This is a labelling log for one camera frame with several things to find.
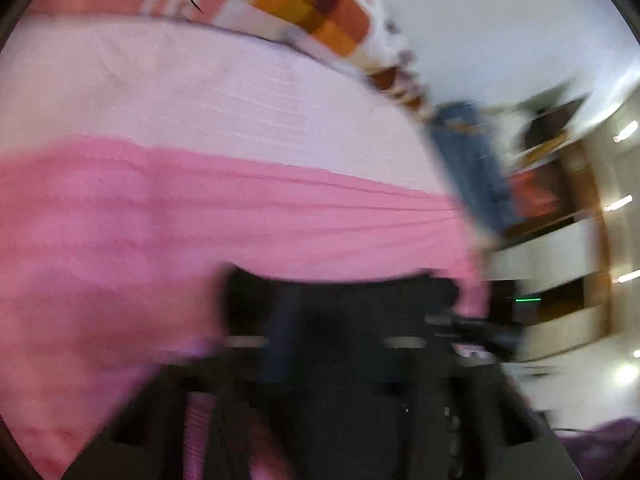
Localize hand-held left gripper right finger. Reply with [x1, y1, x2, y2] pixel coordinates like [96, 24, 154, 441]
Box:
[377, 332, 583, 480]

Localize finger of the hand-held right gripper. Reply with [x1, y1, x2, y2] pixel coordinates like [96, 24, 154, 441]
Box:
[424, 311, 521, 358]

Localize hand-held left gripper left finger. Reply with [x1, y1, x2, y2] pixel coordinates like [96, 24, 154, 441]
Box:
[62, 270, 303, 480]

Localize orange printed quilt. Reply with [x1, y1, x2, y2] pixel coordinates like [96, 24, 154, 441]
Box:
[22, 0, 432, 111]

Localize blue jeans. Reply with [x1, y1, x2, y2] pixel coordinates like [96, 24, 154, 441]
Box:
[429, 101, 519, 235]

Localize wooden shelf unit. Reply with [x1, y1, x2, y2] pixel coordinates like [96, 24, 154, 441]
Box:
[492, 85, 617, 361]

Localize white cloth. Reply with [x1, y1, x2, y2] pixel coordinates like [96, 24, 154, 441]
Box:
[492, 105, 532, 147]

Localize purple cloth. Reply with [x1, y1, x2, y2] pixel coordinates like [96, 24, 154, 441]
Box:
[549, 417, 640, 480]

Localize black pants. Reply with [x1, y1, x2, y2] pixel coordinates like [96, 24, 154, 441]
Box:
[220, 264, 463, 480]

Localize pink checked bedsheet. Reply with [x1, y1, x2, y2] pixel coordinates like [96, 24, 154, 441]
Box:
[0, 12, 493, 480]

